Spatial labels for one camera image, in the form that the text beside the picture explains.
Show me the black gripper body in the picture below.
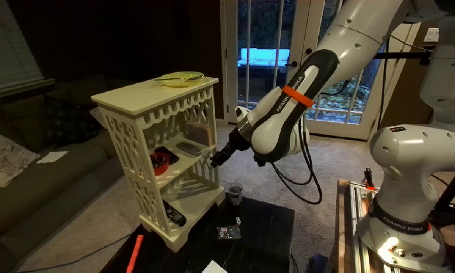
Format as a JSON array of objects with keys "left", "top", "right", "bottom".
[{"left": 209, "top": 132, "right": 252, "bottom": 169}]

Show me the orange bowl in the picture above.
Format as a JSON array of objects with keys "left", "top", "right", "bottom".
[{"left": 150, "top": 147, "right": 174, "bottom": 178}]

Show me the white lattice shelf unit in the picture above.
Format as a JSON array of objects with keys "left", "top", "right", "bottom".
[{"left": 90, "top": 75, "right": 228, "bottom": 253}]

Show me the yellow plate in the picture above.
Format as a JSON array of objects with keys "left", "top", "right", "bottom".
[{"left": 153, "top": 70, "right": 206, "bottom": 90}]

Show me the small wooden box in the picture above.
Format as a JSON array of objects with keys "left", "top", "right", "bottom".
[{"left": 188, "top": 123, "right": 212, "bottom": 149}]

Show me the flat dark tablet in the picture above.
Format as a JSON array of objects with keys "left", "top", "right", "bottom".
[{"left": 174, "top": 140, "right": 205, "bottom": 158}]

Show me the small clear cup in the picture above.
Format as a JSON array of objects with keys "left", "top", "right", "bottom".
[{"left": 226, "top": 184, "right": 244, "bottom": 208}]

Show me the small black packet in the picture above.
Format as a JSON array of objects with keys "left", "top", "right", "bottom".
[{"left": 215, "top": 225, "right": 243, "bottom": 243}]

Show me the black remote control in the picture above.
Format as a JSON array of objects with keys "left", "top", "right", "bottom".
[{"left": 162, "top": 200, "right": 188, "bottom": 228}]

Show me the black coffee table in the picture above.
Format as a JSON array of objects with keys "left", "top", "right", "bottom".
[{"left": 99, "top": 196, "right": 296, "bottom": 273}]

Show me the white paper sheet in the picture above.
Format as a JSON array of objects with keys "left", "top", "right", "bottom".
[{"left": 202, "top": 260, "right": 229, "bottom": 273}]

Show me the white french door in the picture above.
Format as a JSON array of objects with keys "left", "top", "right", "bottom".
[{"left": 218, "top": 0, "right": 422, "bottom": 143}]

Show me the red stick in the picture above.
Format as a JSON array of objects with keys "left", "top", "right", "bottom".
[{"left": 124, "top": 232, "right": 146, "bottom": 273}]

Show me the white paper note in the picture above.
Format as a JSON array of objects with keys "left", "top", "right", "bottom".
[{"left": 35, "top": 150, "right": 70, "bottom": 166}]

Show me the dark brown sofa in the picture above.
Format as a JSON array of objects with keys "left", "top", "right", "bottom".
[{"left": 0, "top": 75, "right": 124, "bottom": 273}]

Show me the patterned light blanket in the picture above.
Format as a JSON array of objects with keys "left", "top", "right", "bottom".
[{"left": 0, "top": 126, "right": 40, "bottom": 194}]

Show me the window blind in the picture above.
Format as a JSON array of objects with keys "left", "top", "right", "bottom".
[{"left": 0, "top": 0, "right": 56, "bottom": 102}]

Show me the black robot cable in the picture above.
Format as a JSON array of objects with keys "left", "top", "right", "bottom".
[{"left": 269, "top": 119, "right": 325, "bottom": 206}]

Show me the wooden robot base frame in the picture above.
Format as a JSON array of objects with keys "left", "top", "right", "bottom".
[{"left": 332, "top": 178, "right": 455, "bottom": 273}]

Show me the thin black floor cable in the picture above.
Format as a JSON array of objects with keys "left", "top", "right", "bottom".
[{"left": 14, "top": 232, "right": 134, "bottom": 273}]

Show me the black camera stand bar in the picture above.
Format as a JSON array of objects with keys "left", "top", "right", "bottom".
[{"left": 372, "top": 49, "right": 432, "bottom": 65}]

